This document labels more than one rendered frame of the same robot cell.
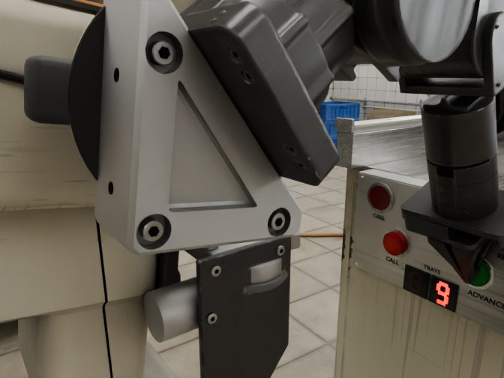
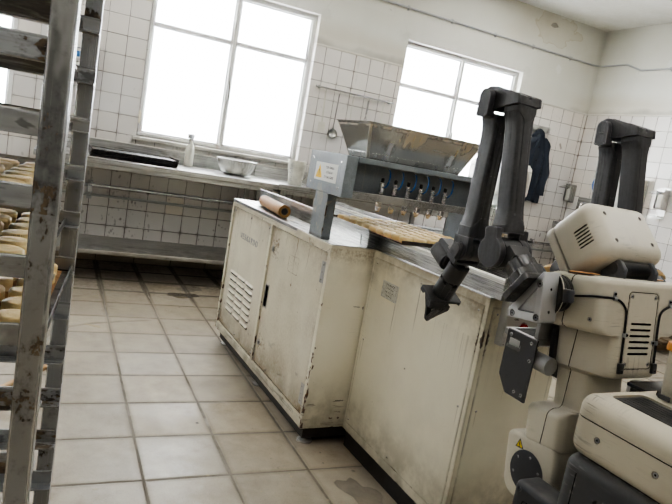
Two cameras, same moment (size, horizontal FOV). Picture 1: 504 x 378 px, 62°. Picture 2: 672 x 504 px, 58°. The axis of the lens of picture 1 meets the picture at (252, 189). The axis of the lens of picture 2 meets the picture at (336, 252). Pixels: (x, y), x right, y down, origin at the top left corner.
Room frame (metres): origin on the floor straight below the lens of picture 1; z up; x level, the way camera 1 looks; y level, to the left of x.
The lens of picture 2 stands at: (0.82, 1.67, 1.17)
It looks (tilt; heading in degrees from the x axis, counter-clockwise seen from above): 9 degrees down; 278
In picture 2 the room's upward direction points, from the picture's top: 10 degrees clockwise
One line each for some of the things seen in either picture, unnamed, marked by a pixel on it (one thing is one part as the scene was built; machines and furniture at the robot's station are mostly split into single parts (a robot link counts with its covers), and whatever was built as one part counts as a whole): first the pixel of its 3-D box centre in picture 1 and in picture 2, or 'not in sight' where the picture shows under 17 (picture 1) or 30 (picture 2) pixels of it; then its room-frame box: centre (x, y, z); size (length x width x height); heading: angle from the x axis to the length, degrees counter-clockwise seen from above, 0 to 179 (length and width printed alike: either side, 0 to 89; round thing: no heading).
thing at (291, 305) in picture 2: not in sight; (326, 305); (1.25, -1.31, 0.42); 1.28 x 0.72 x 0.84; 126
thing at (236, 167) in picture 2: not in sight; (236, 167); (2.43, -3.08, 0.94); 0.33 x 0.33 x 0.12
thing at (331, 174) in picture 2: not in sight; (397, 205); (0.97, -0.93, 1.01); 0.72 x 0.33 x 0.34; 36
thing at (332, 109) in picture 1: (331, 111); not in sight; (5.23, -0.98, 0.50); 0.60 x 0.40 x 0.20; 126
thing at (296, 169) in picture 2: not in sight; (297, 173); (1.95, -3.23, 0.98); 0.20 x 0.14 x 0.20; 164
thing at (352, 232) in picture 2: not in sight; (303, 212); (1.42, -1.19, 0.88); 1.28 x 0.01 x 0.07; 126
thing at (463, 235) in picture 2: not in sight; (484, 178); (0.71, 0.08, 1.18); 0.11 x 0.06 x 0.43; 37
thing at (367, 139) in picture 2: not in sight; (407, 148); (0.97, -0.93, 1.25); 0.56 x 0.29 x 0.14; 36
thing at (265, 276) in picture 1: (175, 254); (558, 355); (0.44, 0.09, 0.77); 0.28 x 0.16 x 0.22; 36
